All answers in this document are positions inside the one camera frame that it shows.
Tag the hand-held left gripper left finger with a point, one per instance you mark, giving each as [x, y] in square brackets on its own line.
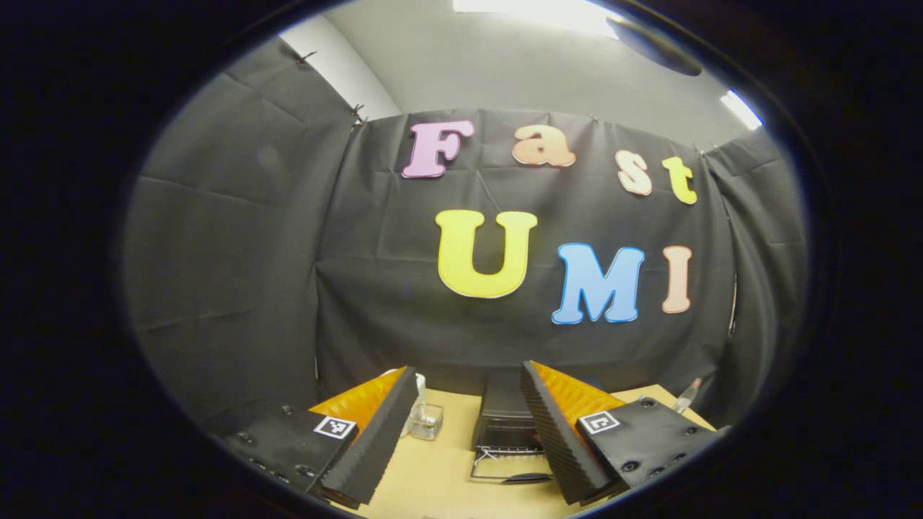
[378, 440]

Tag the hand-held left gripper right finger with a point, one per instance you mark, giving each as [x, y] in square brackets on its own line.
[559, 440]

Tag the black electric oven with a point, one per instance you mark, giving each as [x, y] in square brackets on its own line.
[505, 411]

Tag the clear glass container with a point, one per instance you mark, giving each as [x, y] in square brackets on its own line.
[429, 424]

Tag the white toaster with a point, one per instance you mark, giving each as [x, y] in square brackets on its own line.
[420, 393]

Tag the clear plastic bottle red label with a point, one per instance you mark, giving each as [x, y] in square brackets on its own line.
[687, 396]

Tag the black backdrop cloth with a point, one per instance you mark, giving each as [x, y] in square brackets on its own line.
[375, 288]

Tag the small ceiling light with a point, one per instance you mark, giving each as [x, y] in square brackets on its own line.
[741, 109]

